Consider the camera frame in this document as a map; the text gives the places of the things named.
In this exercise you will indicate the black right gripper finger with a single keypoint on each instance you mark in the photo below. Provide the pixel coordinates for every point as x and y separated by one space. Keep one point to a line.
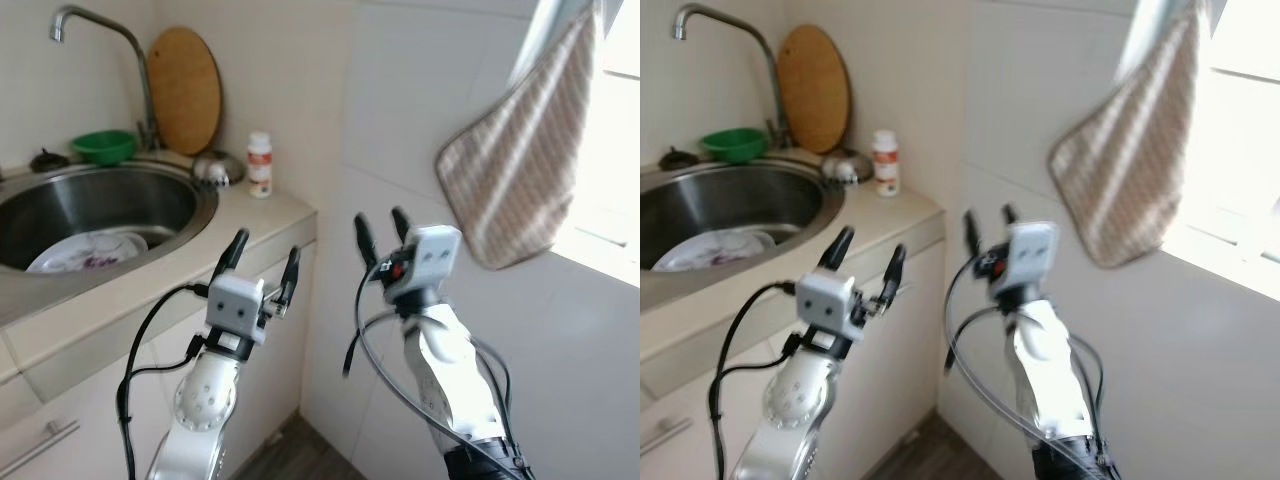
401 226
1010 216
366 240
972 236

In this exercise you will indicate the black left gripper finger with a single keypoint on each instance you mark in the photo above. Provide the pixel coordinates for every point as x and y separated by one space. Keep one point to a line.
233 255
838 250
894 278
291 278

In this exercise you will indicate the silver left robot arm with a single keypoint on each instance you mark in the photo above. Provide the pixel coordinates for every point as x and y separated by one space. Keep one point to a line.
200 410
795 410

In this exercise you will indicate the stainless steel bowl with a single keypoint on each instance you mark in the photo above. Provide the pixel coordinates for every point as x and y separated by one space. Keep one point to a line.
218 168
845 165

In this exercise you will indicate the white orange label pill bottle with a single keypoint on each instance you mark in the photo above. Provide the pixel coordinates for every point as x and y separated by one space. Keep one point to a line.
885 163
260 165

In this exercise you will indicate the stainless steel double sink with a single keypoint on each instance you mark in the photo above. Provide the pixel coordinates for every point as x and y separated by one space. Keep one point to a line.
730 200
100 205

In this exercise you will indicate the white floral plate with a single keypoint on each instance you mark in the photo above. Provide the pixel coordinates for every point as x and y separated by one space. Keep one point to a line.
90 252
715 252

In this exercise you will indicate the tall rigid steel faucet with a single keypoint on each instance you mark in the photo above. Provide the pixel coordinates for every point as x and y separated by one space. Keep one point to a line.
779 135
150 135

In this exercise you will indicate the beige striped hanging towel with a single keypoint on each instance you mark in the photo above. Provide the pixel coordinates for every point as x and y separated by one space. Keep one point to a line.
1130 150
520 150

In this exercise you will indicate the green plastic bowl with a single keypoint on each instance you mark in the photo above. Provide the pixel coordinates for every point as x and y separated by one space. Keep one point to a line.
103 147
735 145

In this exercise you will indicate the round wooden cutting board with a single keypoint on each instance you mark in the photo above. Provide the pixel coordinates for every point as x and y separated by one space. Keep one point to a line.
185 90
815 90

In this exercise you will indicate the white base cabinet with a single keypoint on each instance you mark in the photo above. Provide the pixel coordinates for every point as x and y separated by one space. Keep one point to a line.
100 400
730 390

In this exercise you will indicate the black sink stopper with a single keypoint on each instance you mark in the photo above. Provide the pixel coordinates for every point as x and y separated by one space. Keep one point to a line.
678 159
48 161

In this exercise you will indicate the white framed window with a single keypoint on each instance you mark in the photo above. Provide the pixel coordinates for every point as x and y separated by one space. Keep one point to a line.
620 150
1245 150

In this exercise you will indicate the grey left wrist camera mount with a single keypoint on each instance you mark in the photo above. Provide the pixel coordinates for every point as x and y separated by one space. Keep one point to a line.
237 305
828 305

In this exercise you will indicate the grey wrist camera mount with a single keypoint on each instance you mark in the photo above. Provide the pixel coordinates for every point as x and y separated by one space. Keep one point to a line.
1032 255
237 305
828 305
432 255

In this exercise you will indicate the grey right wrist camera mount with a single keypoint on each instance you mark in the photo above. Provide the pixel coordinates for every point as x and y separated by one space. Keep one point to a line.
432 255
1032 255

